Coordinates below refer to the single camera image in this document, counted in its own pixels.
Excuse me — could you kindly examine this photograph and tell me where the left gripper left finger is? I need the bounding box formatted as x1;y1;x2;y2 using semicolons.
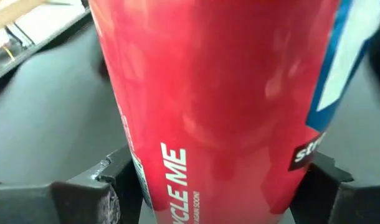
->
0;146;144;224

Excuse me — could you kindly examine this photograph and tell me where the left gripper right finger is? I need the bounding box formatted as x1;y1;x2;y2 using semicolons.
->
290;151;380;224

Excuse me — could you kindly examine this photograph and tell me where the red Fanta strawberry can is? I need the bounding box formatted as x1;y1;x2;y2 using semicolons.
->
88;0;380;224

